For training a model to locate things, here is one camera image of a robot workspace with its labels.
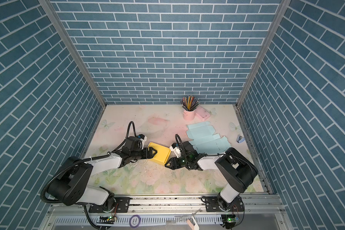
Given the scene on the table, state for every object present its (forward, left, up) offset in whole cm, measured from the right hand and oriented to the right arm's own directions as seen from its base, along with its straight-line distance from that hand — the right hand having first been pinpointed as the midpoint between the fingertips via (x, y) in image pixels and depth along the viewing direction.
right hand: (166, 164), depth 85 cm
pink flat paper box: (+44, -22, -1) cm, 49 cm away
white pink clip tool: (-27, -16, -2) cm, 31 cm away
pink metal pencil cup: (+37, -12, +4) cm, 39 cm away
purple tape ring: (-31, +13, -3) cm, 33 cm away
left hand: (+7, +10, 0) cm, 12 cm away
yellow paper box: (+6, +4, 0) cm, 7 cm away
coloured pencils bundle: (+43, -12, +10) cm, 46 cm away
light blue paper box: (+19, -23, -1) cm, 30 cm away
